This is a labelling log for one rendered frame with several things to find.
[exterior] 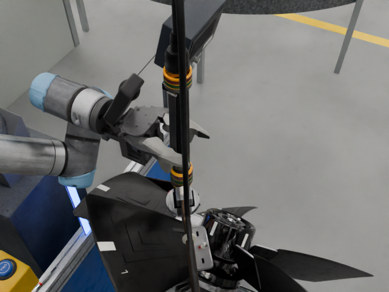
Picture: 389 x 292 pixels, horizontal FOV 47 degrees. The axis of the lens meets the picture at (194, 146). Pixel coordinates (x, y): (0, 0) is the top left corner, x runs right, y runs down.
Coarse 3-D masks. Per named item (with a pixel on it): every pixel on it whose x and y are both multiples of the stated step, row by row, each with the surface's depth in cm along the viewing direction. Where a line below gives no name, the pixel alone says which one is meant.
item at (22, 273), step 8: (0, 256) 110; (8, 256) 110; (16, 264) 108; (24, 264) 108; (16, 272) 107; (24, 272) 107; (32, 272) 110; (0, 280) 106; (8, 280) 106; (16, 280) 106; (24, 280) 108; (32, 280) 111; (0, 288) 104; (8, 288) 104; (16, 288) 106; (24, 288) 109; (32, 288) 113
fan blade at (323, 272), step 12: (288, 252) 100; (276, 264) 106; (288, 264) 105; (300, 264) 105; (312, 264) 104; (324, 264) 102; (336, 264) 101; (300, 276) 112; (312, 276) 112; (324, 276) 111; (336, 276) 109; (348, 276) 107; (360, 276) 104; (372, 276) 101
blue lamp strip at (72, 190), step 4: (68, 188) 117; (72, 188) 119; (72, 192) 119; (76, 192) 121; (72, 196) 120; (76, 196) 122; (76, 200) 123; (76, 204) 124; (80, 220) 130; (84, 220) 131; (84, 224) 132; (88, 224) 135; (84, 228) 133; (88, 228) 136
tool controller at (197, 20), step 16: (192, 0) 149; (208, 0) 151; (224, 0) 153; (192, 16) 145; (208, 16) 147; (160, 32) 144; (192, 32) 141; (208, 32) 153; (160, 48) 148; (192, 48) 145; (160, 64) 154; (192, 64) 153
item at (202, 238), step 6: (192, 228) 92; (198, 228) 93; (204, 228) 95; (204, 234) 94; (198, 240) 92; (204, 240) 93; (198, 246) 91; (198, 252) 90; (204, 252) 92; (210, 252) 93; (198, 258) 90; (204, 258) 91; (210, 258) 93; (198, 264) 89; (204, 264) 91; (210, 264) 92; (198, 270) 89
